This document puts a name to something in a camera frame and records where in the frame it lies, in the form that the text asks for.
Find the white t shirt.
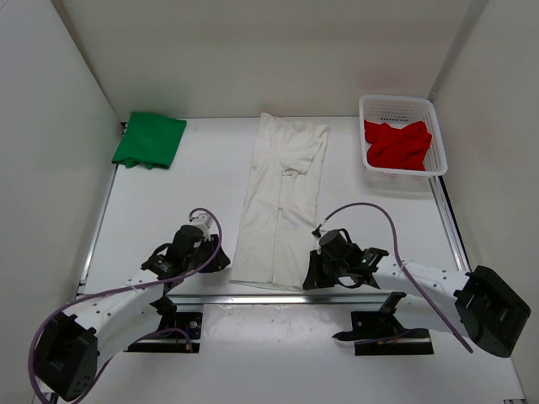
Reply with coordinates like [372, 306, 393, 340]
[230, 113, 330, 290]

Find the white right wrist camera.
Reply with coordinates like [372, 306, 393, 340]
[312, 221, 328, 239]

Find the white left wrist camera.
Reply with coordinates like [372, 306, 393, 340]
[189, 212, 214, 239]

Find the green t shirt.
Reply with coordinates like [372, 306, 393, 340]
[111, 111, 187, 169]

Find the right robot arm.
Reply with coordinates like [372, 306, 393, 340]
[302, 228, 531, 358]

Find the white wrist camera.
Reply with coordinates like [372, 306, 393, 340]
[312, 221, 328, 239]
[189, 212, 214, 239]

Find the red t shirt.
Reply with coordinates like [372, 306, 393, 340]
[364, 121, 432, 171]

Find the white plastic basket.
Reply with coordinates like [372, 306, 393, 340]
[359, 95, 447, 183]

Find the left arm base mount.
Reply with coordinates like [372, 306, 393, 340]
[125, 306, 203, 354]

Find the aluminium table rail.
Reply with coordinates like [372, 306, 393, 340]
[168, 293, 389, 306]

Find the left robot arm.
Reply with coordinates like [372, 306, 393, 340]
[29, 221, 230, 401]

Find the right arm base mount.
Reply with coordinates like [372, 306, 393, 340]
[332, 292, 434, 356]

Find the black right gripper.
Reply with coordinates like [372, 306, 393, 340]
[304, 249, 349, 290]

